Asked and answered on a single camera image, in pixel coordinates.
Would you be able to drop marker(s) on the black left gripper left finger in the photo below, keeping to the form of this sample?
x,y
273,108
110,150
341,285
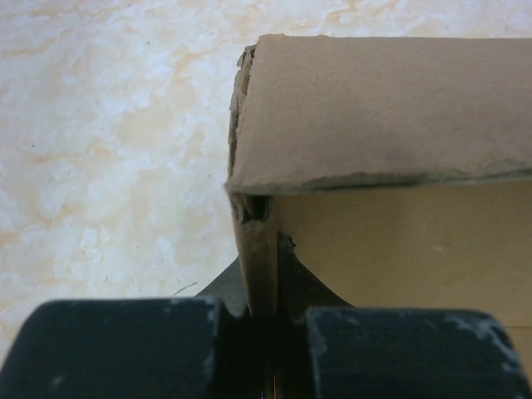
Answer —
x,y
134,348

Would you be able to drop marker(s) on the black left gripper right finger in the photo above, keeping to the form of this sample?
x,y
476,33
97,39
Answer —
x,y
331,349

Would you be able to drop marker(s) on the brown cardboard box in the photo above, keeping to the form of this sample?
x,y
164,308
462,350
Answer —
x,y
400,167

